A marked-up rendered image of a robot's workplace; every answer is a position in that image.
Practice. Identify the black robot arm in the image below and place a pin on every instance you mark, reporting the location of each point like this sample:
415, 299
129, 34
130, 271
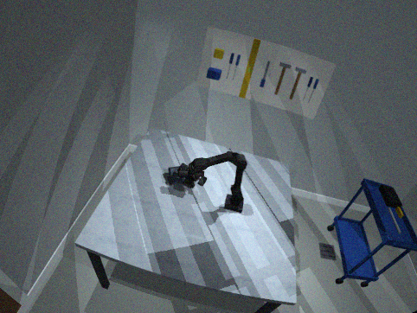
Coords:
197, 167

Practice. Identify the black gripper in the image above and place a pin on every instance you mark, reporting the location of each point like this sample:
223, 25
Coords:
202, 180

